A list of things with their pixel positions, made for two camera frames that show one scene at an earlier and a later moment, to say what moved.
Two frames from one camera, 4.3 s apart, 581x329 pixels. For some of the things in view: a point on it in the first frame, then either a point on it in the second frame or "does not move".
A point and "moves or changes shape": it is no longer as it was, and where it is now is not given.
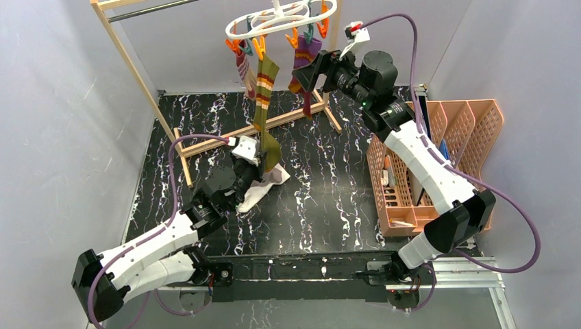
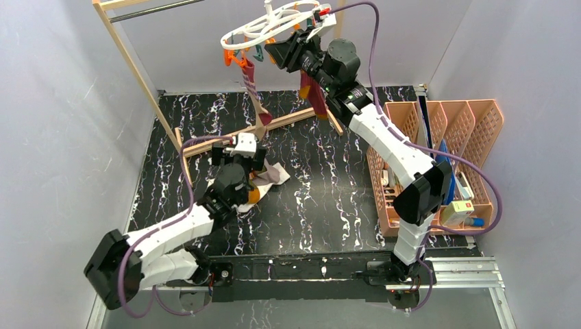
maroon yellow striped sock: [305, 48] moves or changes shape
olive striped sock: [270, 149] to [253, 192]
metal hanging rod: [118, 18] does not move
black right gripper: [325, 70] to [296, 52]
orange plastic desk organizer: [463, 132] does not move
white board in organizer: [425, 114] does not move
